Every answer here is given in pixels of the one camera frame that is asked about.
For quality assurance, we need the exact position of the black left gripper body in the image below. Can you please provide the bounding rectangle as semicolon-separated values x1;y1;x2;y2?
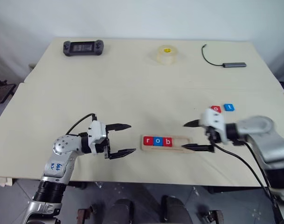
94;125;111;160

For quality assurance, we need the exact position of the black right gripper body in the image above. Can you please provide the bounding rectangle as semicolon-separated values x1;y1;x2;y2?
203;126;223;153

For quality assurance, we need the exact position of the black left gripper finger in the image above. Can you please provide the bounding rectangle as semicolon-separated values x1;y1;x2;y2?
108;148;137;161
105;123;132;132

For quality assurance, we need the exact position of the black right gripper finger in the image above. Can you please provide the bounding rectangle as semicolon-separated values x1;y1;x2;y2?
183;119;201;128
180;143;215;153

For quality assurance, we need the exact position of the wooden letter tray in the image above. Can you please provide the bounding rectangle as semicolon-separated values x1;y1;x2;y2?
140;134;194;154

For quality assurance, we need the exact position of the dark rounded shape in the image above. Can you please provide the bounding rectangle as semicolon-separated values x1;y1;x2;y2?
160;195;193;224
108;198;135;224

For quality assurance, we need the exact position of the rusty caster wheel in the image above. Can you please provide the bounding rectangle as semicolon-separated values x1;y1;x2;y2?
199;209;224;224
77;203;98;220

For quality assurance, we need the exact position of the grey usb hub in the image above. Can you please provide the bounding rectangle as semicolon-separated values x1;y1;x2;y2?
222;62;247;69

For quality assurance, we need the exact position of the clear tape roll yellow core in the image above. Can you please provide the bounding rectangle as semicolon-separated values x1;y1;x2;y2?
155;44;179;66

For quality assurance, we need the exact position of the black handheld game controller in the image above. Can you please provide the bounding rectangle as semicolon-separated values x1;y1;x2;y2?
62;40;105;57

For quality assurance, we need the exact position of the pale wooden block under table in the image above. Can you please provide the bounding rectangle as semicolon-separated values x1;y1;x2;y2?
0;176;14;188

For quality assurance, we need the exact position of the black metal stand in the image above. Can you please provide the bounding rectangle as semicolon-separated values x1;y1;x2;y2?
0;73;17;105

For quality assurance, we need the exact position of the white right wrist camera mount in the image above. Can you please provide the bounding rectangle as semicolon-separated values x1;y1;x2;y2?
200;107;229;143

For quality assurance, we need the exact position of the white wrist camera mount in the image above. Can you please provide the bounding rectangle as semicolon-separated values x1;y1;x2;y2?
200;107;229;143
87;120;107;155

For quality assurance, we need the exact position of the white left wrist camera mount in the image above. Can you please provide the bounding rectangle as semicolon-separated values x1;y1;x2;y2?
87;120;107;155

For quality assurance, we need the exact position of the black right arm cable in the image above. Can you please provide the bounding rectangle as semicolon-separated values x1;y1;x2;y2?
211;139;284;224

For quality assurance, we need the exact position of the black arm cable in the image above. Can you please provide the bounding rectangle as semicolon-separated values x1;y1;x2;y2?
211;139;284;224
65;113;97;136

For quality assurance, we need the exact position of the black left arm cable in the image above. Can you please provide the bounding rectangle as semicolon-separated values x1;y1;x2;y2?
65;113;97;136

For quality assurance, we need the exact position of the black usb hub cable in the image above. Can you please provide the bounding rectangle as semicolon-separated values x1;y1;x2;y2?
201;44;224;67

